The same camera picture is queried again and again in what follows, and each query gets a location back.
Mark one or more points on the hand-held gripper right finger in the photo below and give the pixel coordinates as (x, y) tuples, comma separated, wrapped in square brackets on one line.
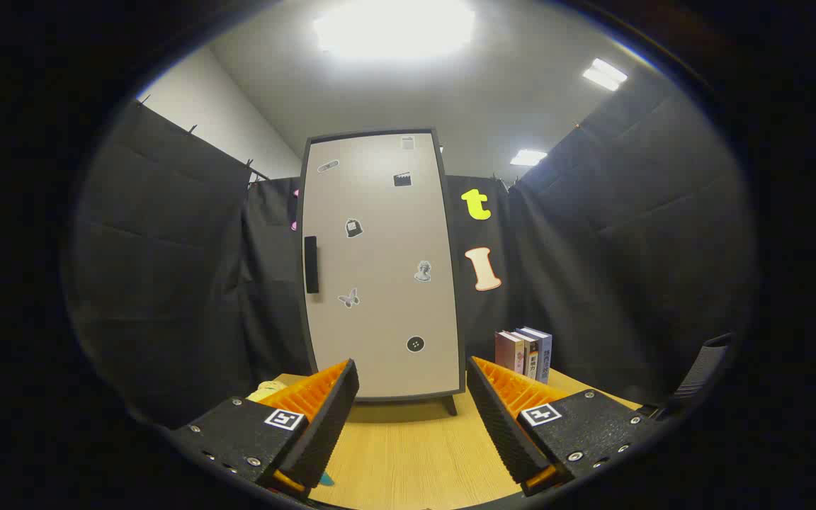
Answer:
[(496, 425)]

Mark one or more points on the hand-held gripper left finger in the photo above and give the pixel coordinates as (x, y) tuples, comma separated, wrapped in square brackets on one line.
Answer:
[(330, 425)]

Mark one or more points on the dark grey cabinet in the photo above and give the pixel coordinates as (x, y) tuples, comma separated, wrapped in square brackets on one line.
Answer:
[(450, 405)]

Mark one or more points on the white brown book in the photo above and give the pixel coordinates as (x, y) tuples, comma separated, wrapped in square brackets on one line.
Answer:
[(530, 361)]

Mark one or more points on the yellow plush toy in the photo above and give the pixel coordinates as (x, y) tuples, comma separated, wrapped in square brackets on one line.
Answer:
[(266, 389)]

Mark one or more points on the pink book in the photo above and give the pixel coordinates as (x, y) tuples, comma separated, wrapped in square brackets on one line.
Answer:
[(507, 352)]

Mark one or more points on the blue grey book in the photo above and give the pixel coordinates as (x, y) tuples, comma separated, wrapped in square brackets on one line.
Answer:
[(545, 354)]

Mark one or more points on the black ribbed chair back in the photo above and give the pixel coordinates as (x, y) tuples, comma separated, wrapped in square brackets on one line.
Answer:
[(702, 368)]

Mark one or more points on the black backdrop cloth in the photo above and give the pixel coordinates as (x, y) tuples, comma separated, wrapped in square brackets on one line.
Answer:
[(167, 283)]

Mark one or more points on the small ceiling light panel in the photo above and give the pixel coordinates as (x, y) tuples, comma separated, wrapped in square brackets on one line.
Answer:
[(528, 157)]

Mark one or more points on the twin ceiling light panel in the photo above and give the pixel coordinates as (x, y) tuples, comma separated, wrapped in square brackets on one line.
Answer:
[(605, 74)]

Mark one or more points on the large ceiling light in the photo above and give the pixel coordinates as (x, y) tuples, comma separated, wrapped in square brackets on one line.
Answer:
[(394, 28)]

